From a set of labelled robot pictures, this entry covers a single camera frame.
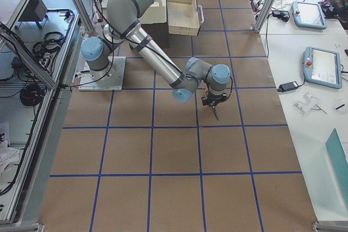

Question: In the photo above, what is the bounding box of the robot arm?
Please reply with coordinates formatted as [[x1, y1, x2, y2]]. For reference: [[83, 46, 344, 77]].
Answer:
[[80, 0, 231, 108]]

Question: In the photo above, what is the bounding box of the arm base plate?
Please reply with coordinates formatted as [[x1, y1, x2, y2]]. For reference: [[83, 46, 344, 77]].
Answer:
[[78, 56, 126, 91]]

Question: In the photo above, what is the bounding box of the teal folder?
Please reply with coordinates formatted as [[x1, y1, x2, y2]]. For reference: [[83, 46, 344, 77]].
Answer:
[[325, 128, 347, 174]]

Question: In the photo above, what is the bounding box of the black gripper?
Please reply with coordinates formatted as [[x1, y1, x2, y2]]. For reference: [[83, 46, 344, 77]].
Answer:
[[201, 90, 227, 107]]

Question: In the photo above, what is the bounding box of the black power adapter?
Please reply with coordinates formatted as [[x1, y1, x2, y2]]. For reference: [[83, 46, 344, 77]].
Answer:
[[277, 81, 299, 92]]

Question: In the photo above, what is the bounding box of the white drawer handle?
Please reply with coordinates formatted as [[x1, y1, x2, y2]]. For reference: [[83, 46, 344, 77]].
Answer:
[[197, 4, 204, 25]]

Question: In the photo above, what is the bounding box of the wooden drawer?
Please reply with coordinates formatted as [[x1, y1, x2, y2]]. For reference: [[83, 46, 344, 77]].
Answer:
[[167, 0, 201, 36]]

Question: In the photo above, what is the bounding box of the blue teach pendant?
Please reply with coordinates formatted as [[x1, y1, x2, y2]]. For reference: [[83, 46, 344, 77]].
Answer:
[[303, 47, 342, 89], [291, 1, 327, 30]]

